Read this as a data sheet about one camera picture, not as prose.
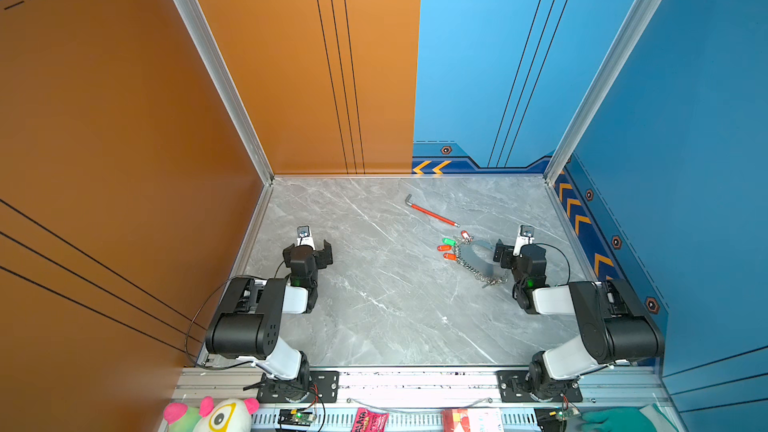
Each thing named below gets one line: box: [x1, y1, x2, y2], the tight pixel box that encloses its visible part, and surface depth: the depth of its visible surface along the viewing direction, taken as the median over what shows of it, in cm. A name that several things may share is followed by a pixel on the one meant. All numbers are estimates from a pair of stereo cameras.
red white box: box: [442, 408, 504, 432], surface depth 67 cm
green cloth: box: [581, 407, 657, 432], surface depth 69 cm
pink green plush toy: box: [164, 396, 260, 432], surface depth 66 cm
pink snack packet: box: [351, 407, 390, 432], surface depth 70 cm
